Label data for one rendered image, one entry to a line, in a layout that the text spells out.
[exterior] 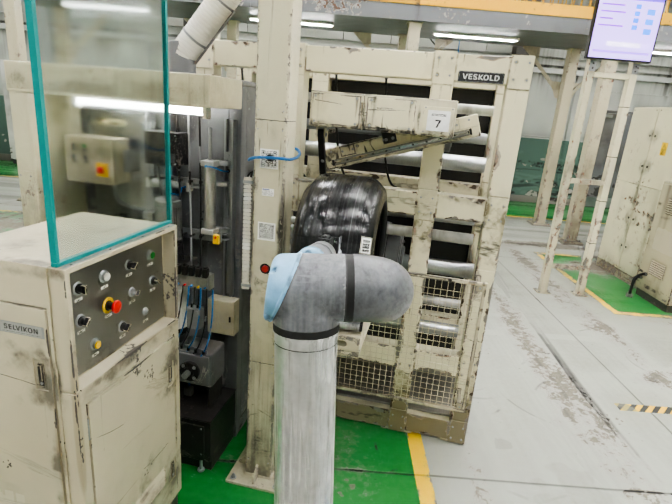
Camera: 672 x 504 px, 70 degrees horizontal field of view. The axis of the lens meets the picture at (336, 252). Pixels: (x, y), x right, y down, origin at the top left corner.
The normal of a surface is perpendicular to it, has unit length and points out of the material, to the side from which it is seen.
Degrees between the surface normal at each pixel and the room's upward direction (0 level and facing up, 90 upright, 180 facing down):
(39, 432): 90
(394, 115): 90
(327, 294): 80
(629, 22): 90
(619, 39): 90
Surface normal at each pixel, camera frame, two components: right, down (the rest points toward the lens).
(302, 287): 0.04, -0.06
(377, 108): -0.22, 0.27
